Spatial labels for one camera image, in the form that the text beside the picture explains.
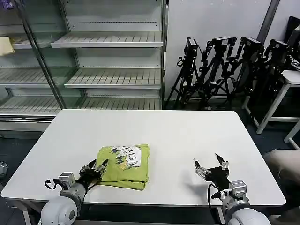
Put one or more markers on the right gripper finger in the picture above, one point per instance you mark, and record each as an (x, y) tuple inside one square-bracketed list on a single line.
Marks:
[(200, 170), (222, 162)]

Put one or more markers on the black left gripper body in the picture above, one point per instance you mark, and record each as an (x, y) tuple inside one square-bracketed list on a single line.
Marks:
[(90, 175)]

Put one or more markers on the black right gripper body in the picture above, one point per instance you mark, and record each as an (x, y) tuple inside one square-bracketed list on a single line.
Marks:
[(218, 177)]

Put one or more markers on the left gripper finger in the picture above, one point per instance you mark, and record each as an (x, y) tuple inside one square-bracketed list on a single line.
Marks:
[(88, 165), (102, 166)]

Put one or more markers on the lime green printed shirt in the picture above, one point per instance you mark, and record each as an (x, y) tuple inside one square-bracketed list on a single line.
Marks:
[(131, 173)]

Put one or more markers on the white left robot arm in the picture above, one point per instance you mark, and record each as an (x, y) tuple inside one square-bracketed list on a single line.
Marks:
[(61, 211)]

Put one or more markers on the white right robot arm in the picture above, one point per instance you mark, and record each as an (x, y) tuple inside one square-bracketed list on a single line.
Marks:
[(246, 215)]

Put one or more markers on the person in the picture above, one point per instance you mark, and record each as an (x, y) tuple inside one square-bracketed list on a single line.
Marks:
[(286, 166)]

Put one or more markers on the dark round floor object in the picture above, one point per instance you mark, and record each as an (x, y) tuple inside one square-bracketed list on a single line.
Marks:
[(3, 170)]

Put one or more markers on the small white metal table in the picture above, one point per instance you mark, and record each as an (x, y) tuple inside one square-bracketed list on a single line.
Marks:
[(281, 93)]

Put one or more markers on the glass-sided display shelf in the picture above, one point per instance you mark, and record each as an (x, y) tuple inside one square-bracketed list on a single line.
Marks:
[(28, 77)]

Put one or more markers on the white open display shelf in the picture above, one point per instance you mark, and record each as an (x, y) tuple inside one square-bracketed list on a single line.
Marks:
[(112, 42)]

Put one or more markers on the beige paper bag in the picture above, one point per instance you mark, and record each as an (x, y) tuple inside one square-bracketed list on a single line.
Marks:
[(6, 45)]

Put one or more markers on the dark monitor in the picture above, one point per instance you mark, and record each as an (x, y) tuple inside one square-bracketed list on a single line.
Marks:
[(294, 30)]

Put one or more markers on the purple package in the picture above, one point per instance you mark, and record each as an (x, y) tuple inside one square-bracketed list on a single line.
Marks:
[(5, 3)]

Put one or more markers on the white table leg frame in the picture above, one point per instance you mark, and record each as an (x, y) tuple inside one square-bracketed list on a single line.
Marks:
[(293, 136)]

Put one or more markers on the grey slanted wall pole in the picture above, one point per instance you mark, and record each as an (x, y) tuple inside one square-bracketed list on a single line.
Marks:
[(268, 21)]

